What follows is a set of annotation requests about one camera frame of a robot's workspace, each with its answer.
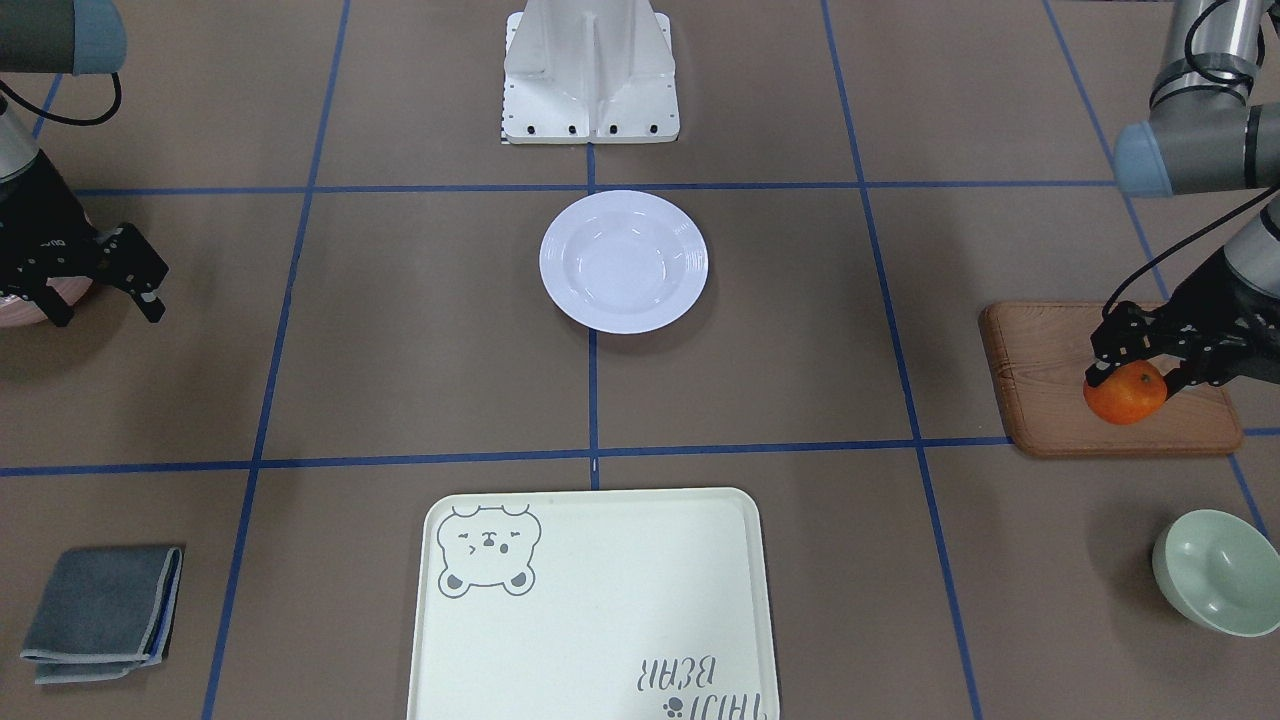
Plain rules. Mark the cream bear serving tray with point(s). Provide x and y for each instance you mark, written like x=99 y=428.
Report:
x=598 y=604

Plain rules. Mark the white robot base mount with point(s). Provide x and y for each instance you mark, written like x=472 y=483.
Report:
x=589 y=72

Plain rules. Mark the folded grey cloth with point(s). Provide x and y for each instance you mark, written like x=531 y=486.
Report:
x=105 y=612

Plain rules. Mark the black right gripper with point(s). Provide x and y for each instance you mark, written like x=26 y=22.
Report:
x=38 y=222

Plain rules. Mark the orange mandarin fruit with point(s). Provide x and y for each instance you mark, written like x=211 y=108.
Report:
x=1130 y=394

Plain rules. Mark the mint green bowl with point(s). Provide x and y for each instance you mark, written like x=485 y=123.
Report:
x=1219 y=572

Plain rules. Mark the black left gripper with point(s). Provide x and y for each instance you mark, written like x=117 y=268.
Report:
x=1215 y=296

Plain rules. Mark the white round plate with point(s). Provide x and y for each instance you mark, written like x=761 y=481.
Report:
x=624 y=262

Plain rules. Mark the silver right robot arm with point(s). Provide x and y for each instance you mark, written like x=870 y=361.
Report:
x=82 y=38

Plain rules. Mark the pink bowl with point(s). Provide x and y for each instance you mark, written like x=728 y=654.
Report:
x=16 y=312

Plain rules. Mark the brown wooden cutting board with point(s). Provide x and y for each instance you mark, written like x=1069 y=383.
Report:
x=1037 y=352

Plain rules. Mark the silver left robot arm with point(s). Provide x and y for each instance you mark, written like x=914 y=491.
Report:
x=1205 y=134

